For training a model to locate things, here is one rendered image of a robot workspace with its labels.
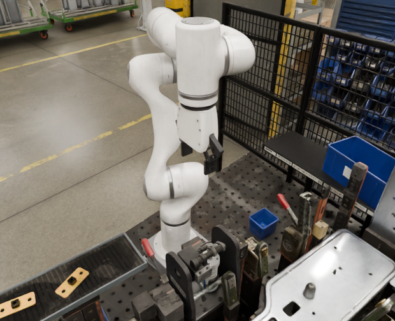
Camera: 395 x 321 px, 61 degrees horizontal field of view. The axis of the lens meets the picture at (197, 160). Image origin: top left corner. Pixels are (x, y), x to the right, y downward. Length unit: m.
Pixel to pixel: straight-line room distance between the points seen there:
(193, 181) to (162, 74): 0.37
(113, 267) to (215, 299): 0.34
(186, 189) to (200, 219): 0.55
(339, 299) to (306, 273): 0.12
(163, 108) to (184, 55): 0.46
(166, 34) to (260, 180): 1.31
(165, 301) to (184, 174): 0.42
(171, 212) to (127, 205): 1.61
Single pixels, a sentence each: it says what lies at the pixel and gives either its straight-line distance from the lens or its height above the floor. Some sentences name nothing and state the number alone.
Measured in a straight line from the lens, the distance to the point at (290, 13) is 2.98.
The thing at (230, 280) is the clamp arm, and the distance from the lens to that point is 1.01.
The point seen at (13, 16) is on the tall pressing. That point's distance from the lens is 7.77.
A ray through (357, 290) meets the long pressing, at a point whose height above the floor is 1.00.
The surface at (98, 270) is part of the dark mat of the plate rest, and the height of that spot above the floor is 1.16.
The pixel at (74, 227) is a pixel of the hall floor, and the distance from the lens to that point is 2.78.
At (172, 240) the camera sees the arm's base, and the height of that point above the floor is 0.89.
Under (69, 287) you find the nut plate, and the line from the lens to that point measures 0.96.
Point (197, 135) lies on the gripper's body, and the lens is 0.71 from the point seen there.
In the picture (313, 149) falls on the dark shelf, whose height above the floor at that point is 1.03.
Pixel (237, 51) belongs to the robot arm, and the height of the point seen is 1.71.
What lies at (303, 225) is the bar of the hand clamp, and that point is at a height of 1.11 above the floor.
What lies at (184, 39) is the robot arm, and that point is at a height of 1.74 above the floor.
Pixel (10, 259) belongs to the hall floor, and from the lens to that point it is 2.75.
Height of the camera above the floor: 1.91
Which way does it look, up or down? 36 degrees down
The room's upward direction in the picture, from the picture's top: straight up
